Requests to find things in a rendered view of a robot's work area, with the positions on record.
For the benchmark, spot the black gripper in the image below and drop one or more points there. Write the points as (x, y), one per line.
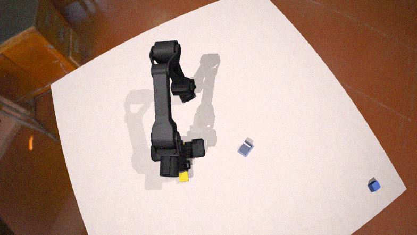
(195, 149)

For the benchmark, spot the yellow bar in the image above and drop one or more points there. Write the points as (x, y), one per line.
(183, 177)

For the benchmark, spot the small blue block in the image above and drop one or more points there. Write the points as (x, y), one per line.
(374, 186)

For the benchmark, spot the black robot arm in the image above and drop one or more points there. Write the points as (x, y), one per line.
(165, 138)

